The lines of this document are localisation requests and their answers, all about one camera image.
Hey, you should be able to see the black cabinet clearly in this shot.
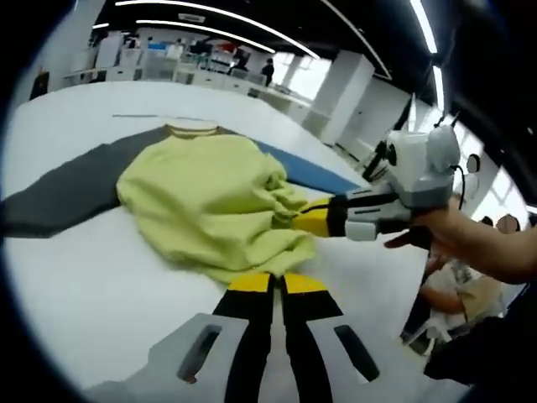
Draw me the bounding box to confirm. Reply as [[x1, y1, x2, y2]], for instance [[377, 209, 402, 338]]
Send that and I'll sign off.
[[29, 71, 50, 101]]

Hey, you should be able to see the slim white pillar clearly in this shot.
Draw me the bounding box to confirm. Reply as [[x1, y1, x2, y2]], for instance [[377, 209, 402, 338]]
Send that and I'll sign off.
[[302, 49, 375, 147]]

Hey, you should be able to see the yellow grey blue garment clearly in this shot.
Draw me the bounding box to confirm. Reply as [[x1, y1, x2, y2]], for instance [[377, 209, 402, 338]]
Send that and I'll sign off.
[[0, 118, 364, 287]]

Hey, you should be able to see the white workbench row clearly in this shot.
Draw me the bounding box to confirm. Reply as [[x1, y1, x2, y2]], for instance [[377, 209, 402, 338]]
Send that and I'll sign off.
[[247, 81, 332, 127]]

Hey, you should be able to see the person's right hand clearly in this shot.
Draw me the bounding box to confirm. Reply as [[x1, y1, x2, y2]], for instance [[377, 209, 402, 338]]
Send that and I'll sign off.
[[383, 201, 475, 276]]

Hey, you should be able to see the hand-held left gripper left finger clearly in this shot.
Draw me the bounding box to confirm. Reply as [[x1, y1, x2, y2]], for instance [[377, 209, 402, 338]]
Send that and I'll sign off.
[[81, 272, 274, 403]]

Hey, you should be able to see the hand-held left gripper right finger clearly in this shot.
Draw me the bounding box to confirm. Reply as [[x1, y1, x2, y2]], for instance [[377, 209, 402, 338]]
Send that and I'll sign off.
[[279, 272, 471, 403]]

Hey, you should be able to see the white cabinet row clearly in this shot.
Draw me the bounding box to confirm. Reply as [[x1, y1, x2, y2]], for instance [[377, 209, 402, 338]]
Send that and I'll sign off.
[[65, 48, 253, 92]]

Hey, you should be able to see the large white pillar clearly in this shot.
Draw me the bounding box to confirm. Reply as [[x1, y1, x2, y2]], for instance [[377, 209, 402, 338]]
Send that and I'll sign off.
[[39, 8, 102, 87]]

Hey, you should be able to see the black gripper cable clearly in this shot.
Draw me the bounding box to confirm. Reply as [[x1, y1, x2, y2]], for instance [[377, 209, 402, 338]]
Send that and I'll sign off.
[[451, 164, 467, 211]]

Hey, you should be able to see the person's dark clothing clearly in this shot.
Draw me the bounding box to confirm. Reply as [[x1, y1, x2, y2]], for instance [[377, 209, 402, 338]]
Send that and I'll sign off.
[[423, 280, 537, 390]]

